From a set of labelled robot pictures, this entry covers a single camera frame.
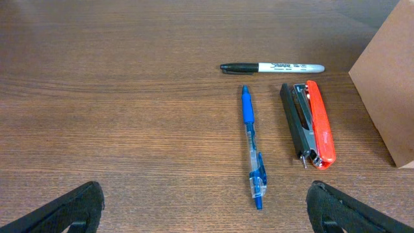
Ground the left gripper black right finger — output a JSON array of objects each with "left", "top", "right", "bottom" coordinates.
[{"left": 306, "top": 181, "right": 413, "bottom": 233}]

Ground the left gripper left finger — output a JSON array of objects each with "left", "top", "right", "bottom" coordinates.
[{"left": 1, "top": 181, "right": 105, "bottom": 233}]

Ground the blue ballpoint pen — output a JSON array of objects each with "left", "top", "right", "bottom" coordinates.
[{"left": 241, "top": 85, "right": 267, "bottom": 210}]

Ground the orange black stapler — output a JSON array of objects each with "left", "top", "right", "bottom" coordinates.
[{"left": 279, "top": 80, "right": 336, "bottom": 170}]

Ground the black sharpie marker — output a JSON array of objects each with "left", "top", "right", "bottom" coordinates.
[{"left": 220, "top": 63, "right": 325, "bottom": 74}]

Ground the cardboard box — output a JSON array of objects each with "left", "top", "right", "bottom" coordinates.
[{"left": 349, "top": 0, "right": 413, "bottom": 168}]

